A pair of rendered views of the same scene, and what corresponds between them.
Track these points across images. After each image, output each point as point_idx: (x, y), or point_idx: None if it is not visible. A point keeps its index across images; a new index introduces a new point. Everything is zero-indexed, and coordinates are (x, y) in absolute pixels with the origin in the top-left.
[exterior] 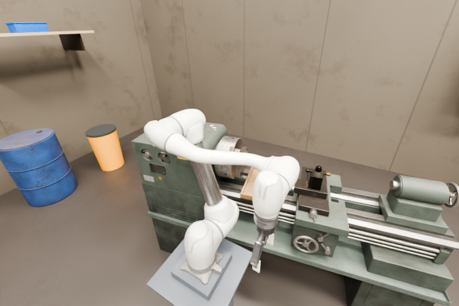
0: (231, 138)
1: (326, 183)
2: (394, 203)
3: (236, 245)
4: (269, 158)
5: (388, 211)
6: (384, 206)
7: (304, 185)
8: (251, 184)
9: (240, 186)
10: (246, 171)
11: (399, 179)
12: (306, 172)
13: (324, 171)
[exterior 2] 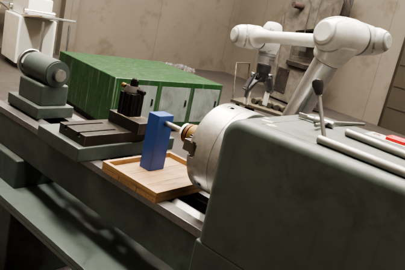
0: (237, 107)
1: (94, 120)
2: (64, 94)
3: None
4: (260, 26)
5: (65, 106)
6: (60, 107)
7: (140, 118)
8: (188, 182)
9: (207, 195)
10: (169, 206)
11: (59, 64)
12: (95, 131)
13: (65, 122)
